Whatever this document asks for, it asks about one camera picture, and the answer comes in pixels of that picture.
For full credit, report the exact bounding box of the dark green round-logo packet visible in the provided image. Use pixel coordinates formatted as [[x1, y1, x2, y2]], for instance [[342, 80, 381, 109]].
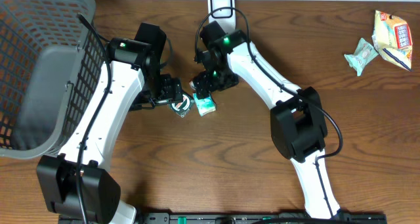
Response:
[[169, 93, 195, 118]]

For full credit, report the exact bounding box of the small teal packet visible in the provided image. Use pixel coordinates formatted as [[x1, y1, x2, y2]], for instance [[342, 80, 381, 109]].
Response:
[[193, 93, 217, 116]]

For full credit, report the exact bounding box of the teal wet wipes pack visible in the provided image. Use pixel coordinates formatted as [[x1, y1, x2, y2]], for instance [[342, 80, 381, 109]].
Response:
[[344, 38, 379, 77]]

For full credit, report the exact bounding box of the yellow snack bag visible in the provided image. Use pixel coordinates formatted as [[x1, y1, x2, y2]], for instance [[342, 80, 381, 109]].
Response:
[[372, 11, 413, 72]]

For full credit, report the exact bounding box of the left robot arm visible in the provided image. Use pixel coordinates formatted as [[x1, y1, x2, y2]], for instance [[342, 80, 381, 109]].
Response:
[[36, 35, 182, 223]]

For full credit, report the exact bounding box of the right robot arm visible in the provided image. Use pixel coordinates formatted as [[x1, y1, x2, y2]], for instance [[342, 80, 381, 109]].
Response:
[[191, 28, 340, 219]]

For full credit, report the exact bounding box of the white barcode scanner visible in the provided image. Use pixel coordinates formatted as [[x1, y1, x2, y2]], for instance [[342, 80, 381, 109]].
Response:
[[207, 0, 236, 34]]

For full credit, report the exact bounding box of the grey plastic shopping basket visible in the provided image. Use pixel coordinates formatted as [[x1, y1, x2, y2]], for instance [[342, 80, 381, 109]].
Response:
[[1, 0, 103, 159]]

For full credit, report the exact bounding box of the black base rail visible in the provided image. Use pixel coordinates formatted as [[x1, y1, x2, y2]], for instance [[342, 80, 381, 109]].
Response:
[[58, 212, 388, 224]]

